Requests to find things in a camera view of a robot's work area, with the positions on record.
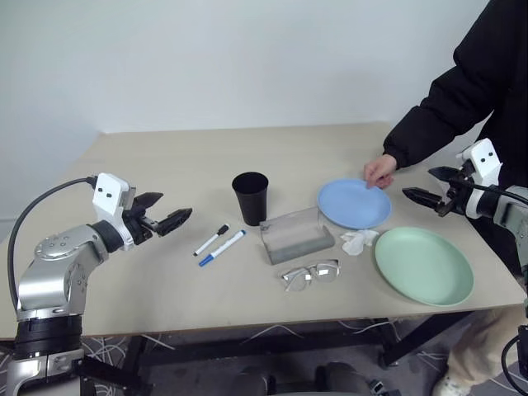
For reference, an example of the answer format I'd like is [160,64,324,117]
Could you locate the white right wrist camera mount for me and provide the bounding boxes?
[455,139,505,218]

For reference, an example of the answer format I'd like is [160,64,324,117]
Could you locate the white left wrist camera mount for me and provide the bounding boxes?
[91,172,138,251]

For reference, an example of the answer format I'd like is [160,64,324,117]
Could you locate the black plastic cup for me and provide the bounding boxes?
[231,172,271,227]

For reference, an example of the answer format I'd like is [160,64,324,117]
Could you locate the person's beige trouser leg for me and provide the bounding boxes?
[446,307,528,389]

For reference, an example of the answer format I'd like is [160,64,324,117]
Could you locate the white marker with black cap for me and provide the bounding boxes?
[192,224,231,257]

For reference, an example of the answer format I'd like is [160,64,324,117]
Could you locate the clear-framed eyeglasses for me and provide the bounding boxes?
[280,258,342,293]

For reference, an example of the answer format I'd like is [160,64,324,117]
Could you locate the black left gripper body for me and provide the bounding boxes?
[122,199,161,248]

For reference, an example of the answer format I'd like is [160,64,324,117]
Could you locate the person's bare hand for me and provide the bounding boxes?
[363,153,398,191]

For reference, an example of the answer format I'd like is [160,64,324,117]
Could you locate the grey translucent glasses case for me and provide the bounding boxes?
[258,205,336,266]

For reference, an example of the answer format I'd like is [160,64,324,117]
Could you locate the green plastic plate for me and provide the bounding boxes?
[373,227,474,308]

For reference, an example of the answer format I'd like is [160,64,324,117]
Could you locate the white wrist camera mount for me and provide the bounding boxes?
[91,172,138,251]
[455,139,505,218]

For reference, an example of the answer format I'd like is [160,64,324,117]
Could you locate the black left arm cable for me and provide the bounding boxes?
[7,176,98,314]

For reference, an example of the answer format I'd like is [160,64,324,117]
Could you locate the blue plastic plate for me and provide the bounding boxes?
[316,177,393,230]

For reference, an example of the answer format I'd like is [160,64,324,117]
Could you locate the white tissue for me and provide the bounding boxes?
[339,229,380,257]

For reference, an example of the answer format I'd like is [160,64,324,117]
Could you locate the white marker with blue cap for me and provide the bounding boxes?
[198,229,248,267]

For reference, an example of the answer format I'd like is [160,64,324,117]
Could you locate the black metal table frame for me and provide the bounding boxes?
[76,309,475,396]

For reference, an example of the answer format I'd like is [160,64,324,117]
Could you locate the thin white cable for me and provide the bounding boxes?
[241,324,295,347]
[338,316,399,336]

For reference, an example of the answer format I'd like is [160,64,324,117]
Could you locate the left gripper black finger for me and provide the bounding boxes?
[133,191,165,212]
[157,208,194,237]

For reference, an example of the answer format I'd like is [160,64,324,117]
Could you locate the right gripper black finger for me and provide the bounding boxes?
[401,186,445,214]
[427,166,460,182]

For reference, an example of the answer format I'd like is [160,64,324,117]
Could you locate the small black and white device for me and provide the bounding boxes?
[368,378,402,396]

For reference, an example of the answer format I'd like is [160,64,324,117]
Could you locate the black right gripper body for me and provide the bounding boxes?
[435,161,476,218]

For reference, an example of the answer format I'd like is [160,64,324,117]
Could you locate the person's white shoe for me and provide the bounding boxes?
[431,372,472,396]

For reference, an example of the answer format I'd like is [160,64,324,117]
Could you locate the person in black jacket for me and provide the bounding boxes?
[428,0,528,139]

